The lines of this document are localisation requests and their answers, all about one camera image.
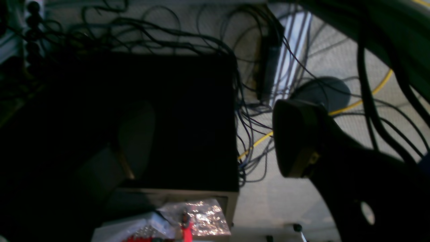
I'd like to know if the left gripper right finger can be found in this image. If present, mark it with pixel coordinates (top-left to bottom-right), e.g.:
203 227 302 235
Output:
273 99 430 242

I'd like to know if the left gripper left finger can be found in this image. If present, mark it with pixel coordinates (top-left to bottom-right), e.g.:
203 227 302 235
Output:
60 101 157 222

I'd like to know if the black computer case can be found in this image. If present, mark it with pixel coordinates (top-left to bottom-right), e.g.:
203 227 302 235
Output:
1 53 239 230

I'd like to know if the silver foil bag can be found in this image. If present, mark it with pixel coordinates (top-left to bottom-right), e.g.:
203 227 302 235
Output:
157 198 231 237

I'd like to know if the black power adapter brick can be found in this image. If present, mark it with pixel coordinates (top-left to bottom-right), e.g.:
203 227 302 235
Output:
254 18 285 104

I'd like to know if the white power strip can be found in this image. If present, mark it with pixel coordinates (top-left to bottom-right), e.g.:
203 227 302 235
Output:
23 0 45 68

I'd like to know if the yellow cable on floor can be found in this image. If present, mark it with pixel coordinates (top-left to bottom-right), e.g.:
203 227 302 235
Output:
237 67 395 161

